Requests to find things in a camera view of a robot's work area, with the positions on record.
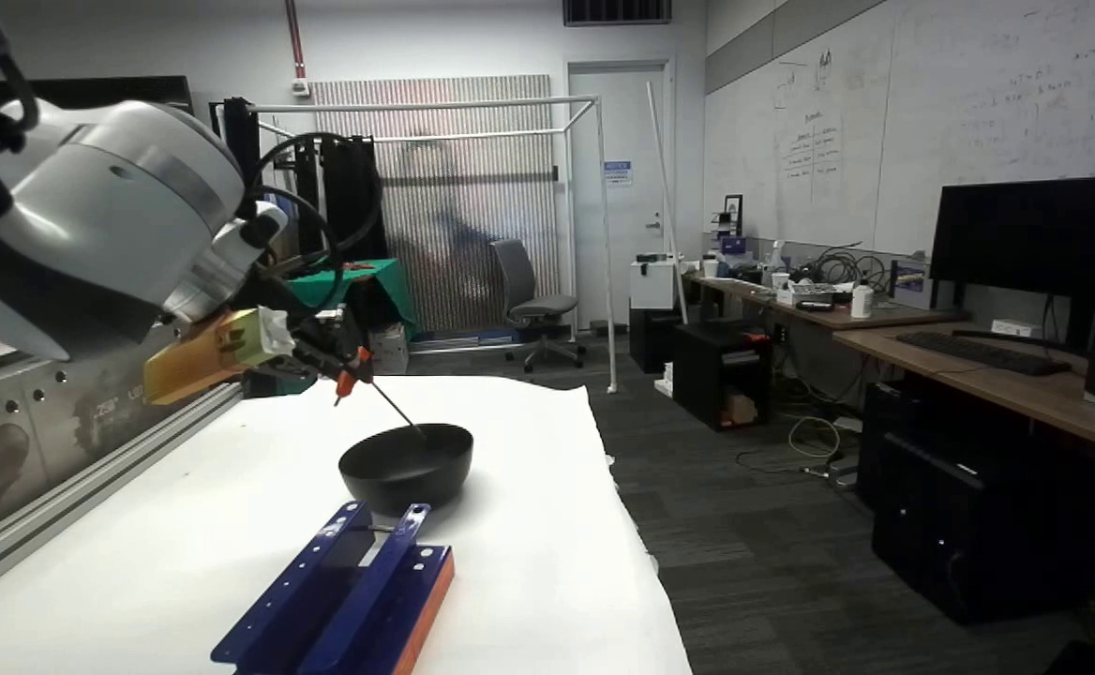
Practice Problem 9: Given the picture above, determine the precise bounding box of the white metal frame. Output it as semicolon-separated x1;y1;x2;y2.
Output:
250;94;622;398

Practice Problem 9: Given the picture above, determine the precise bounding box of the black rolling office chair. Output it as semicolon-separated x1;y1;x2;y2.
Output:
491;238;584;373

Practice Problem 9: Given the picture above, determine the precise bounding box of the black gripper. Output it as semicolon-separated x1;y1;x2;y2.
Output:
236;266;361;374

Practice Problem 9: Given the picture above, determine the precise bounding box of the black keyboard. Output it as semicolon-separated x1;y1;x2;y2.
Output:
896;331;1069;374

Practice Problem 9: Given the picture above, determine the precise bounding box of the blue and orange tool holder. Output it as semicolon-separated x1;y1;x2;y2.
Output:
210;503;455;675

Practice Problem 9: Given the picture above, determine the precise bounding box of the wooden desk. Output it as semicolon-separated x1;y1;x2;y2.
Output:
699;279;1095;446

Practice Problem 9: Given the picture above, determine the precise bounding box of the white door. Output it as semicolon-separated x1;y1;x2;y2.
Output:
569;63;667;328

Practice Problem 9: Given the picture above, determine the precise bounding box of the black bowl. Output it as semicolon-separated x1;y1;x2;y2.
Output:
336;423;471;516

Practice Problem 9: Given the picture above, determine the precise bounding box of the right black monitor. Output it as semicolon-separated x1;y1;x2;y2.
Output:
930;178;1095;344

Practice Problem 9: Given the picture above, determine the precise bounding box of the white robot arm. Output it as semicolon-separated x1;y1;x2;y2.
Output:
0;100;355;374

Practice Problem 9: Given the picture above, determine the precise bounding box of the white paper table cover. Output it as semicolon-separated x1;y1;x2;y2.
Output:
0;373;699;675

